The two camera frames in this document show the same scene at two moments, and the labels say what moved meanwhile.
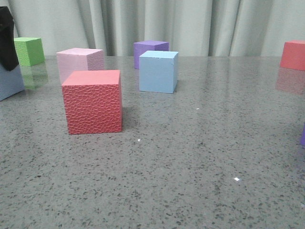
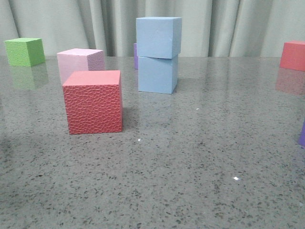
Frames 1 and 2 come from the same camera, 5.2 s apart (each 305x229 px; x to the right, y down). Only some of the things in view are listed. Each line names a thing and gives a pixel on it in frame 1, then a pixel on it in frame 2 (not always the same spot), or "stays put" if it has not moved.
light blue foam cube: [158, 71] stays put
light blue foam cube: [11, 82] to [158, 37]
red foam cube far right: [293, 55] stays put
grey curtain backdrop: [192, 27] stays put
